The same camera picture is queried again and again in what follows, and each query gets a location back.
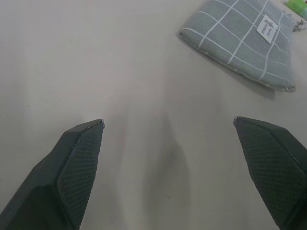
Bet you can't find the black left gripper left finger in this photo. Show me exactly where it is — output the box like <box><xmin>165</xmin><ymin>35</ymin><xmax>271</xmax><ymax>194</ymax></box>
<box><xmin>0</xmin><ymin>119</ymin><xmax>106</xmax><ymax>230</ymax></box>

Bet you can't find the green object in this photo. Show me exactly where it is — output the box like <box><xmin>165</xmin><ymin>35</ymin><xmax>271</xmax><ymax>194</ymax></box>
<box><xmin>285</xmin><ymin>0</ymin><xmax>307</xmax><ymax>16</ymax></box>

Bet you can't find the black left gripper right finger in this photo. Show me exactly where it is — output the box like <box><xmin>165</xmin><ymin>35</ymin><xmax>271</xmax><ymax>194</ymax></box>
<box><xmin>233</xmin><ymin>116</ymin><xmax>307</xmax><ymax>230</ymax></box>

